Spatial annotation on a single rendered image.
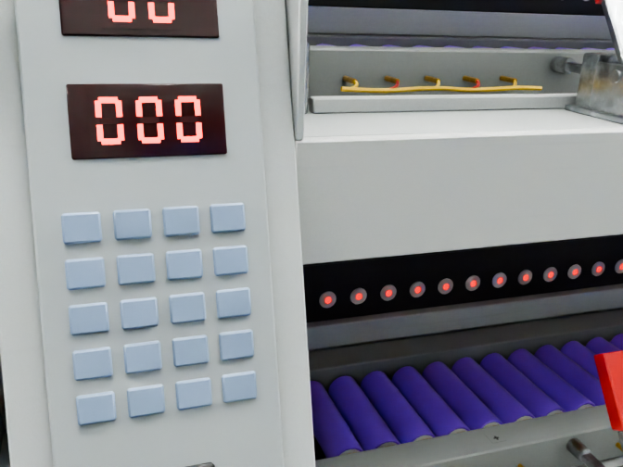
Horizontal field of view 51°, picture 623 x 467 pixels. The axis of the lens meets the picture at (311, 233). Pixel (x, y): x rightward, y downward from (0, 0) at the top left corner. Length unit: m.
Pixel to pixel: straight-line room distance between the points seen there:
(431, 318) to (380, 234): 0.20
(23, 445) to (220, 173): 0.10
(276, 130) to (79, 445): 0.11
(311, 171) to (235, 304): 0.05
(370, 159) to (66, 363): 0.12
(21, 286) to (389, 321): 0.27
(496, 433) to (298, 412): 0.16
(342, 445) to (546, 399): 0.13
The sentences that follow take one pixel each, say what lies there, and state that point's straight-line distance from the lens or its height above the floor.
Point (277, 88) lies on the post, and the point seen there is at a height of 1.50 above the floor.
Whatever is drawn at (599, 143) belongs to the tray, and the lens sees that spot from 0.28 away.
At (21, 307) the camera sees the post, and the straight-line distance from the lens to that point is 0.21.
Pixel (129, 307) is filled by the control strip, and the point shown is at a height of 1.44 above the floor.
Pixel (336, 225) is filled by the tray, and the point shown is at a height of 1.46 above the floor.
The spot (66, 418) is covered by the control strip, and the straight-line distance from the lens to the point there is 0.21.
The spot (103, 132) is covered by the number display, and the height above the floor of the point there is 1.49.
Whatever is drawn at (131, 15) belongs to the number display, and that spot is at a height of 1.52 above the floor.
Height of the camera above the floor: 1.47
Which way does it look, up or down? 3 degrees down
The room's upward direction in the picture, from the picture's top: 4 degrees counter-clockwise
